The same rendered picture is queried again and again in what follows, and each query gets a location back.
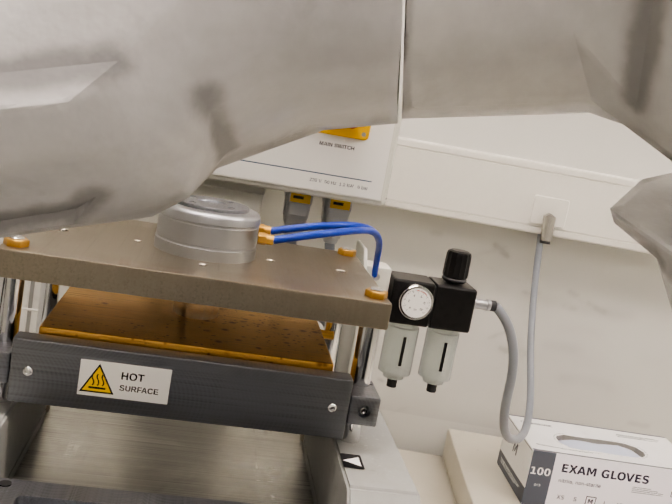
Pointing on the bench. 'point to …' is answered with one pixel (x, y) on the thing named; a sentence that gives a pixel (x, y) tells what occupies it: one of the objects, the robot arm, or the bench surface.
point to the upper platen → (189, 328)
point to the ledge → (476, 469)
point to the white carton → (586, 465)
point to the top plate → (210, 263)
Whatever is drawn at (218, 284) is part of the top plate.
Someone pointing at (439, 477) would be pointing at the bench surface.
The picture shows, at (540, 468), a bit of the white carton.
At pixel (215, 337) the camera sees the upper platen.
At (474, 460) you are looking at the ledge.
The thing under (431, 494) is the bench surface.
